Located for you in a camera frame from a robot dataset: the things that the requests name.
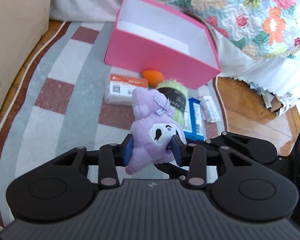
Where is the blue white box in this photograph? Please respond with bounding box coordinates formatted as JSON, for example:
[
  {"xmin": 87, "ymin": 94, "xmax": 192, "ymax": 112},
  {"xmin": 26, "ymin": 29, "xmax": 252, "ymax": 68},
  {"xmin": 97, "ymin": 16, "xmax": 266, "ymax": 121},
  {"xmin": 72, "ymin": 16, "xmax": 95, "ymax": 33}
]
[{"xmin": 183, "ymin": 98, "xmax": 205, "ymax": 140}]

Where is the white printed packet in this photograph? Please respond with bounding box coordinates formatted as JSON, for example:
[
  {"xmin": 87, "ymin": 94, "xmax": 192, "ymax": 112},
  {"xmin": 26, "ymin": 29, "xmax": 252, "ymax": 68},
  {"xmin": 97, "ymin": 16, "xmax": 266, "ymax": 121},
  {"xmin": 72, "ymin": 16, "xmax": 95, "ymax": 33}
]
[{"xmin": 199, "ymin": 95, "xmax": 221, "ymax": 123}]

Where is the purple plush toy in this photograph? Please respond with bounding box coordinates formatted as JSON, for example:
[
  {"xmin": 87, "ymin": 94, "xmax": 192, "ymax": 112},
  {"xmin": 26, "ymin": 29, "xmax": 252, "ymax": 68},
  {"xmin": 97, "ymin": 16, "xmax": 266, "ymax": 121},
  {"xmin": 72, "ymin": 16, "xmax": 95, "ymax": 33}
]
[{"xmin": 126, "ymin": 87, "xmax": 186, "ymax": 175}]

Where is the green yarn ball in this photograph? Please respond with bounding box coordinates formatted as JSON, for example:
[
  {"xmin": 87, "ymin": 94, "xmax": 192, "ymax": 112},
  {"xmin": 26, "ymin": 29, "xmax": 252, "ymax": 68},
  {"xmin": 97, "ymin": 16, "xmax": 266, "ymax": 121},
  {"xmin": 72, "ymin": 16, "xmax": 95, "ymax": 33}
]
[{"xmin": 156, "ymin": 80, "xmax": 188, "ymax": 126}]

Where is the orange makeup sponge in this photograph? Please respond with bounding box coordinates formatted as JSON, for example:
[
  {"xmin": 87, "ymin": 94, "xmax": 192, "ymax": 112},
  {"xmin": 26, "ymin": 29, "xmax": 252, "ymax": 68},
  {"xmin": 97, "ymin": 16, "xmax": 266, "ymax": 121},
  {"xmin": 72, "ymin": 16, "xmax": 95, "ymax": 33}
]
[{"xmin": 142, "ymin": 69, "xmax": 164, "ymax": 83}]

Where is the pink cardboard box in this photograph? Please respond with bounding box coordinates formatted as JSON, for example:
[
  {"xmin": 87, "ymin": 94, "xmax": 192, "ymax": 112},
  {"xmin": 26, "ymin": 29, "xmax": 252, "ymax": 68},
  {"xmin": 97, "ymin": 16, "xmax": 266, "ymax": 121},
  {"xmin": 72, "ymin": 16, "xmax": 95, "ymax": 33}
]
[{"xmin": 104, "ymin": 0, "xmax": 222, "ymax": 89}]

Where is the floral quilt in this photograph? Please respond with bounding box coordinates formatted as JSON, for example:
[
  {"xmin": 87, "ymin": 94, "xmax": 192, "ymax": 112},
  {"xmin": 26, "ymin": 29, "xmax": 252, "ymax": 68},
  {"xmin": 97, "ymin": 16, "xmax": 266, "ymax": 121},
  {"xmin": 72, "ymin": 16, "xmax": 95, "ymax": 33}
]
[{"xmin": 157, "ymin": 0, "xmax": 300, "ymax": 57}]

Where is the white bed skirt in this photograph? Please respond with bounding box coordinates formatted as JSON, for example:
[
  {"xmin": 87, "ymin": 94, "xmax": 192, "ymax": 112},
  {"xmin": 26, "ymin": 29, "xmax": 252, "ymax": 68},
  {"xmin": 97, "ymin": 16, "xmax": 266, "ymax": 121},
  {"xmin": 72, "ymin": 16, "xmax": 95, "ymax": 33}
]
[{"xmin": 50, "ymin": 0, "xmax": 300, "ymax": 113}]

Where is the beige cabinet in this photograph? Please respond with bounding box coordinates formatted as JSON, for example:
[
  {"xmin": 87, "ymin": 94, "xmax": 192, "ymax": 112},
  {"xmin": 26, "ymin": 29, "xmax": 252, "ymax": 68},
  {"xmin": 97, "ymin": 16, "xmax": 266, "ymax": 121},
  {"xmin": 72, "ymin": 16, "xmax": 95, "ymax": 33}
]
[{"xmin": 0, "ymin": 0, "xmax": 50, "ymax": 109}]

